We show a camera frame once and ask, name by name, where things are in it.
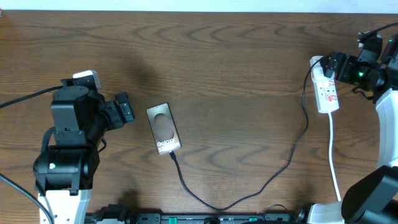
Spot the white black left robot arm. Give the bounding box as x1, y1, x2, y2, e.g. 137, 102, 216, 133
33, 76, 134, 223

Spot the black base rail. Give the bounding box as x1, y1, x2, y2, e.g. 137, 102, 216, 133
83, 204, 307, 224

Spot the silver smartphone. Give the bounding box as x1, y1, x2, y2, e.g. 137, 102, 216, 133
146, 102, 182, 155

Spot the white USB charger adapter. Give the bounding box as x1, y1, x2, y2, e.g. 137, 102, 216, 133
311, 63, 335, 83

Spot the white power strip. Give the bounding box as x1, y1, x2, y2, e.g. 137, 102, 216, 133
310, 56, 339, 114

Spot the white power strip cord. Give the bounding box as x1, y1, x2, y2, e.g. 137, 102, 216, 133
328, 112, 342, 202

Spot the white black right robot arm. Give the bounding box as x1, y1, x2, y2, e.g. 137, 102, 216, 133
303, 30, 397, 224

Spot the black USB charging cable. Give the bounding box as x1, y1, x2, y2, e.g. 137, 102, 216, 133
169, 57, 326, 212

